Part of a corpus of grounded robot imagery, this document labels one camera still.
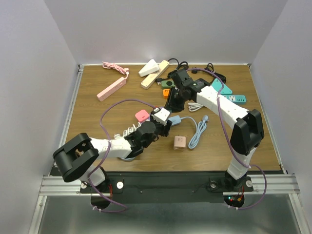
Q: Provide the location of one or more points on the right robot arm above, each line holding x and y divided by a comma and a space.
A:
247, 126

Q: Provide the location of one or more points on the pink cube socket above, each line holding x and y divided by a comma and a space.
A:
179, 142

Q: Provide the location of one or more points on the teal rectangular power strip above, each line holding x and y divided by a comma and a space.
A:
237, 99

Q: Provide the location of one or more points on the pink plug adapter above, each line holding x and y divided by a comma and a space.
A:
142, 116

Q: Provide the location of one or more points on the beige power strip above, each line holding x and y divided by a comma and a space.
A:
150, 79

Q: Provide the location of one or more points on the white triangular socket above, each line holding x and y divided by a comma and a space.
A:
150, 67

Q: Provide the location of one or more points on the light blue power strip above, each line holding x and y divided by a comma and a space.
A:
175, 120

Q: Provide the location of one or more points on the green power strip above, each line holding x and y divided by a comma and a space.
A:
167, 84

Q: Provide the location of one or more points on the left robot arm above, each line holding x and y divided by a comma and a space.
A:
75, 158

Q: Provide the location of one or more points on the teal triangular socket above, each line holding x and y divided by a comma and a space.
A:
217, 85

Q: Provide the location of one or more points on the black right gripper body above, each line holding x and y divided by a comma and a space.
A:
181, 90

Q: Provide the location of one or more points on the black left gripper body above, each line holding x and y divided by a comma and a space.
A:
159, 130

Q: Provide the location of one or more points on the aluminium frame rail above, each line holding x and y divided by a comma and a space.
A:
50, 109

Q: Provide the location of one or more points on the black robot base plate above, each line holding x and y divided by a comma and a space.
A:
172, 187

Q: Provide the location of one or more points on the orange power strip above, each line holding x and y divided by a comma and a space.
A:
165, 93

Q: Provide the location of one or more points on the pink power strip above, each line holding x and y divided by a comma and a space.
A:
111, 89

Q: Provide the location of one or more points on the round blue socket base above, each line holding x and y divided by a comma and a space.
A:
127, 159

